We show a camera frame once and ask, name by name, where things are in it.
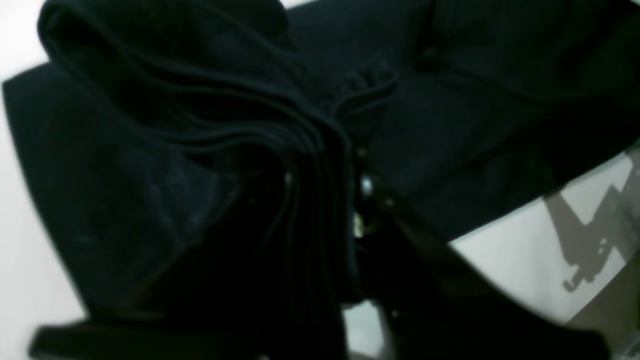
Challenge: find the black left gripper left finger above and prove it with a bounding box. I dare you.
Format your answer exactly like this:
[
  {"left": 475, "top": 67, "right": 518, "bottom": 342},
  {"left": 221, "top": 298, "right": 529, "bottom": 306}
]
[{"left": 27, "top": 311, "right": 270, "bottom": 360}]

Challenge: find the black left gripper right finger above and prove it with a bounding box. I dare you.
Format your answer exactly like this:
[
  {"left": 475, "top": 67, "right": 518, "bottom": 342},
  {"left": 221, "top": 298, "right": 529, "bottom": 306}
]
[{"left": 353, "top": 150, "right": 611, "bottom": 360}]

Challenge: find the black T-shirt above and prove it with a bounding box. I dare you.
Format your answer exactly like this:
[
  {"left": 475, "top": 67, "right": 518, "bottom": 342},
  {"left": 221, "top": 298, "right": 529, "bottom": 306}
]
[{"left": 2, "top": 0, "right": 639, "bottom": 360}]

